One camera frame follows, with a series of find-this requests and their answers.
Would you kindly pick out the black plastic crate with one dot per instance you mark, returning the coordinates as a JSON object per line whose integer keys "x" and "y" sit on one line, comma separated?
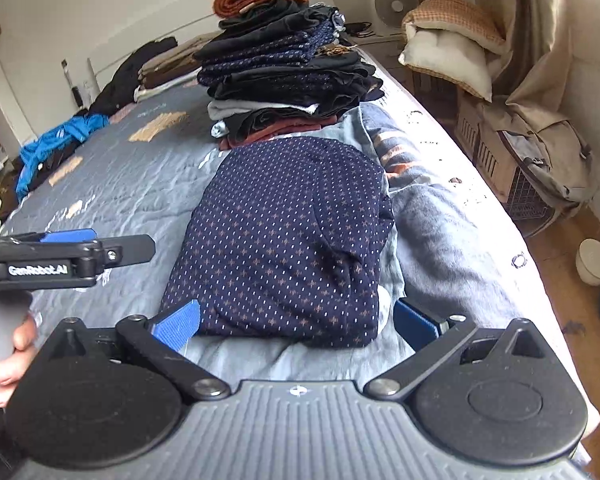
{"x": 527, "y": 197}

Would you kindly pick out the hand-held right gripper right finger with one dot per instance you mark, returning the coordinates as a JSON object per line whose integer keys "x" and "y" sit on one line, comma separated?
{"x": 417, "y": 322}

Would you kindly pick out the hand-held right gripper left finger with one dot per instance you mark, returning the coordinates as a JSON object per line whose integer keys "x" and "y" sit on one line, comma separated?
{"x": 177, "y": 322}

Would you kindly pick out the white box fan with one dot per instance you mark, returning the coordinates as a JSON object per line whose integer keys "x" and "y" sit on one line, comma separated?
{"x": 392, "y": 5}

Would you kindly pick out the brown jacket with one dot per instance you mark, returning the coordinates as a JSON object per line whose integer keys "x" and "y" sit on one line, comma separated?
{"x": 10, "y": 195}

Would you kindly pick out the beige backpack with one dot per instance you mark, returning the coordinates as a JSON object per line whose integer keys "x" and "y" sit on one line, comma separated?
{"x": 550, "y": 155}

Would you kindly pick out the white headboard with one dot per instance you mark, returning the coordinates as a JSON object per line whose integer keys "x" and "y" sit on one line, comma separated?
{"x": 107, "y": 60}

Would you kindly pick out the white wardrobe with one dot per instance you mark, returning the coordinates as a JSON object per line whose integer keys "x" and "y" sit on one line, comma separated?
{"x": 0, "y": 120}

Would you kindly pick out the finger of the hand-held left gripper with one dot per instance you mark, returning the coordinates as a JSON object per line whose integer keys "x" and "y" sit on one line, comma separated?
{"x": 130, "y": 250}
{"x": 70, "y": 235}

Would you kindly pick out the black hairbrush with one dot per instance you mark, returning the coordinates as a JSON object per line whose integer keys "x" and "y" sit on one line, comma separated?
{"x": 75, "y": 92}

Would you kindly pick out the black coat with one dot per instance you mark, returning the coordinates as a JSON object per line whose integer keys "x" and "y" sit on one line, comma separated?
{"x": 125, "y": 80}

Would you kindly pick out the person's left hand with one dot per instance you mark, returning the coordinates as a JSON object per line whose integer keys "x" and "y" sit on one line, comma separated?
{"x": 15, "y": 360}

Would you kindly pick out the blue jacket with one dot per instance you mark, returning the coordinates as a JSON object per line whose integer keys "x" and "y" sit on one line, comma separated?
{"x": 55, "y": 145}

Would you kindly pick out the black crumpled garment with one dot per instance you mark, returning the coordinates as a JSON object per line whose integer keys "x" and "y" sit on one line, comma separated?
{"x": 55, "y": 165}

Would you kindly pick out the stack of folded brown clothes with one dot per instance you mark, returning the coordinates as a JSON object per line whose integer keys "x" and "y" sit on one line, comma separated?
{"x": 170, "y": 67}

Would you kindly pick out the white pillow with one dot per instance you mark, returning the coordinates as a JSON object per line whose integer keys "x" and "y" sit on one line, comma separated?
{"x": 445, "y": 57}

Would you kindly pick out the beige curtain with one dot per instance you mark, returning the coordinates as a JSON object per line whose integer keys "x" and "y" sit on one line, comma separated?
{"x": 525, "y": 35}

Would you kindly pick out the checked beige pillow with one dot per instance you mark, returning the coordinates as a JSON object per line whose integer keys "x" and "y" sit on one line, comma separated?
{"x": 455, "y": 17}

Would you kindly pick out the white bowl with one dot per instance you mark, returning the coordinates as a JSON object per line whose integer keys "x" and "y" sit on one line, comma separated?
{"x": 594, "y": 260}

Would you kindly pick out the tall stack of folded clothes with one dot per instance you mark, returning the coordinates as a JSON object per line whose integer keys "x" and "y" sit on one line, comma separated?
{"x": 290, "y": 70}

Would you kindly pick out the navy dotted sweater orange lining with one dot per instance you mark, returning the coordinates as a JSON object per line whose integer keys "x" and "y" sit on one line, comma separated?
{"x": 280, "y": 240}

